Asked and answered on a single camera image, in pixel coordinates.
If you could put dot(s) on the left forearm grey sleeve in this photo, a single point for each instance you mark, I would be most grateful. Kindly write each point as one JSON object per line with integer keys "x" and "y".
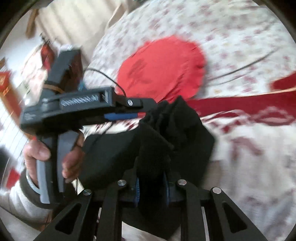
{"x": 23, "y": 203}

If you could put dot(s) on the red heart-shaped ruffled cushion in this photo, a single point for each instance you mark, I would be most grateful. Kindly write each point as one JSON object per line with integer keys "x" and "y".
{"x": 164, "y": 69}

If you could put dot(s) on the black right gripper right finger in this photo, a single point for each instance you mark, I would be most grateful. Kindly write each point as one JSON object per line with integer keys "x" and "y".
{"x": 205, "y": 214}

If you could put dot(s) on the white red floral plush blanket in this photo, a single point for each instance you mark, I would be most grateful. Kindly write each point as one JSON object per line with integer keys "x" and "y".
{"x": 253, "y": 158}

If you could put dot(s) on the black pants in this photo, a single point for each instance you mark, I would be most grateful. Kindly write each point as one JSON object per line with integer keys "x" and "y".
{"x": 170, "y": 142}

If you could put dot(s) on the beige curtain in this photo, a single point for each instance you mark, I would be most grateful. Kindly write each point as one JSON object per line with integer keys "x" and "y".
{"x": 78, "y": 23}

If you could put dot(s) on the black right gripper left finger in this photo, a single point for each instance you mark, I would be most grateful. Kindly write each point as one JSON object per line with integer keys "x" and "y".
{"x": 94, "y": 215}

